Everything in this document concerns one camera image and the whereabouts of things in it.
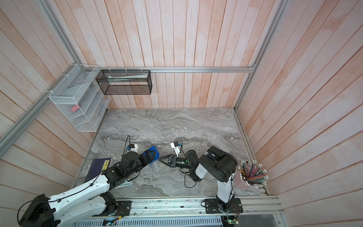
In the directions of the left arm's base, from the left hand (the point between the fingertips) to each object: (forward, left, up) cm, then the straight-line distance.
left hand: (152, 157), depth 81 cm
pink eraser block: (+23, +47, +18) cm, 55 cm away
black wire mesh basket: (+54, +25, +15) cm, 62 cm away
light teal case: (-18, +9, +11) cm, 22 cm away
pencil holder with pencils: (-10, -54, -2) cm, 55 cm away
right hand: (-3, -5, +2) cm, 6 cm away
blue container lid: (0, -3, +4) cm, 5 cm away
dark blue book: (-1, +36, -10) cm, 37 cm away
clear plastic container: (-3, -1, -3) cm, 4 cm away
